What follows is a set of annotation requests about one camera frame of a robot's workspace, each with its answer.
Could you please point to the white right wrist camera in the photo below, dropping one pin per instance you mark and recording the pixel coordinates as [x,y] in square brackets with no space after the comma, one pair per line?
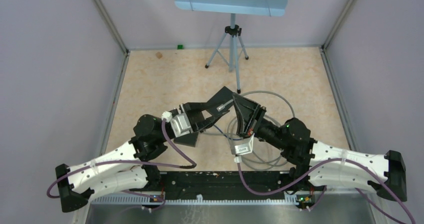
[238,150]

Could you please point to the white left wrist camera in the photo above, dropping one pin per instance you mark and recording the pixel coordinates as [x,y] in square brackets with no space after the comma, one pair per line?
[180,123]

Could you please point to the light blue tripod stand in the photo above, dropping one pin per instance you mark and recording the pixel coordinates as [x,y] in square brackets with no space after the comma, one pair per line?
[237,48]

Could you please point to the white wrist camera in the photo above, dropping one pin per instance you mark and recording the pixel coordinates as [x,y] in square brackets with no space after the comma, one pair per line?
[238,150]
[180,123]

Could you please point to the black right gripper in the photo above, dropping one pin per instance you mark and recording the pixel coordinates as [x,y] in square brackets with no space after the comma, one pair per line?
[247,110]

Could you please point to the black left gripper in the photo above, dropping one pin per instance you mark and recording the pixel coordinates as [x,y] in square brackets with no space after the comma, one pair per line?
[193,111]

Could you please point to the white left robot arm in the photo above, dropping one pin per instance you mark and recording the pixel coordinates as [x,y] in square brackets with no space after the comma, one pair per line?
[131,166]

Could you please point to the small wooden cube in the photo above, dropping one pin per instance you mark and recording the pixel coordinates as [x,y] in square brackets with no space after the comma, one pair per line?
[159,55]

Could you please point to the black mat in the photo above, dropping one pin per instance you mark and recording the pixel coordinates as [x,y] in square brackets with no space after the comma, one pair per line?
[189,140]

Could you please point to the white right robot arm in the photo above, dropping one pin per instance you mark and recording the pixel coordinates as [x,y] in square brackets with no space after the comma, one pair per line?
[321,164]

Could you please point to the black network switch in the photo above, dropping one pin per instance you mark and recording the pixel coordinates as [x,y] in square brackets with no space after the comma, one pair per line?
[221,102]

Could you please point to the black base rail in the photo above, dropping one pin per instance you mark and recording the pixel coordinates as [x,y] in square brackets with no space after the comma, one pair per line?
[224,185]

